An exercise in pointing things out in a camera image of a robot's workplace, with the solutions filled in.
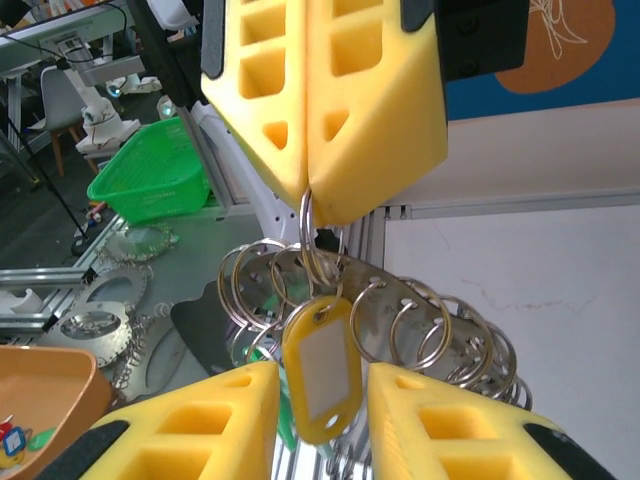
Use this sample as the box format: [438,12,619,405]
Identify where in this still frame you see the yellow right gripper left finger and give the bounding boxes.
[37,360,281,480]

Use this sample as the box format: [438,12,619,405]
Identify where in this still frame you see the steel split keyring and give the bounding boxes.
[298,187,346,289]

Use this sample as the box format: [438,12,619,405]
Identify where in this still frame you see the aluminium front frame rails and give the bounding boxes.
[0,264,101,341]

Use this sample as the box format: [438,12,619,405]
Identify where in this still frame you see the orange plastic bowl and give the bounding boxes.
[0,344,116,480]

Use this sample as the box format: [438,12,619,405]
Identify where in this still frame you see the green plastic basket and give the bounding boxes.
[87,116,211,226]

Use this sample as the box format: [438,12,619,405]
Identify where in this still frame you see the white desk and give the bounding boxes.
[0,0,146,76]

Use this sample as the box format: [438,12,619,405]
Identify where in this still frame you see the aluminium side frame rail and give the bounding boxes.
[344,188,640,274]

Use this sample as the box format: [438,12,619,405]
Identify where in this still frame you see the blue plastic key tag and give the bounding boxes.
[2,424,29,457]

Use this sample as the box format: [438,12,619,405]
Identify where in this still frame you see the white plastic chair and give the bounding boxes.
[27,64,101,176]

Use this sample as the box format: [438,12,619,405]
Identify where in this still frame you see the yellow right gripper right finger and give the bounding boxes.
[367,362,619,480]

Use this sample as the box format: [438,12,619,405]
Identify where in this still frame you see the blue floral wall panel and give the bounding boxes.
[444,0,640,121]

